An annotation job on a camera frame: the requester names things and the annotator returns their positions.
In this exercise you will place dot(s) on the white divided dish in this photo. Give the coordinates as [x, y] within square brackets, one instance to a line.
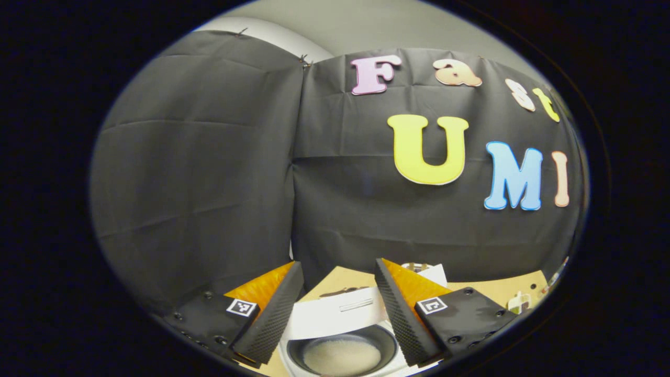
[518, 302]

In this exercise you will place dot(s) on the black backdrop cloth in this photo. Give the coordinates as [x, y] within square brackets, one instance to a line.
[199, 157]

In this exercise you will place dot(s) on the white rice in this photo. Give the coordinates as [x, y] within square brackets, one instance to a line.
[340, 357]

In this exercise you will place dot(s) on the white rice cooker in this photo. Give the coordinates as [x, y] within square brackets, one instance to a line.
[335, 319]

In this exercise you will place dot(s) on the brown toast slice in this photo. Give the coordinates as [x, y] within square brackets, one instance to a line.
[416, 266]

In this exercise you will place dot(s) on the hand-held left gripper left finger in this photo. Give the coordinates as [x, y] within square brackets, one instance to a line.
[275, 324]

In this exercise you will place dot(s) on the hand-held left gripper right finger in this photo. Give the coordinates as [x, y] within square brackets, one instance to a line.
[400, 319]

